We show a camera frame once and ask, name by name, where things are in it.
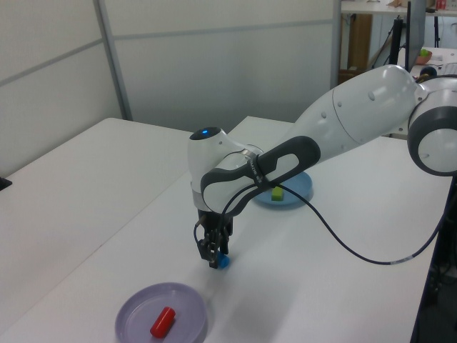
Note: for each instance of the black table frame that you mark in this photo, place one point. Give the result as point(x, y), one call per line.
point(433, 286)

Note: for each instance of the orange bowl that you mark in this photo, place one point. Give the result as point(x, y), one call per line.
point(424, 57)

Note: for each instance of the red cylinder block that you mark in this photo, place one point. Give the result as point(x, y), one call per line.
point(163, 321)

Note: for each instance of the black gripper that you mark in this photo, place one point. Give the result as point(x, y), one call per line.
point(218, 225)

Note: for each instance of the wooden cabinet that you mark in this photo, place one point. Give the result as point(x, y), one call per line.
point(360, 41)

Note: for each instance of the purple plate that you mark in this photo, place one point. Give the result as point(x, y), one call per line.
point(143, 307)

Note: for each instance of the black monitor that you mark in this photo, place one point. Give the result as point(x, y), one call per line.
point(416, 32)

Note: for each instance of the green rectangular block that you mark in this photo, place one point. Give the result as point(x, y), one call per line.
point(276, 194)

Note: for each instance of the blue plate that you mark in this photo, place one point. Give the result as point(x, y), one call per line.
point(300, 189)

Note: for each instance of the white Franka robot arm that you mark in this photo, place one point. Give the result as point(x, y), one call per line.
point(357, 107)

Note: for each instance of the blue hexagonal block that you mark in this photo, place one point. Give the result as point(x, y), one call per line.
point(224, 262)

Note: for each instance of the white desk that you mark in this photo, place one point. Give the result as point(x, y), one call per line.
point(378, 8)

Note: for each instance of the black monitor stand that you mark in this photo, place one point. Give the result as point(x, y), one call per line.
point(397, 43)

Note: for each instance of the dark blue ball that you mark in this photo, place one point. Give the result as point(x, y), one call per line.
point(430, 70)

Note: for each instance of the grey partition post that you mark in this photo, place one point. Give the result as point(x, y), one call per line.
point(336, 43)

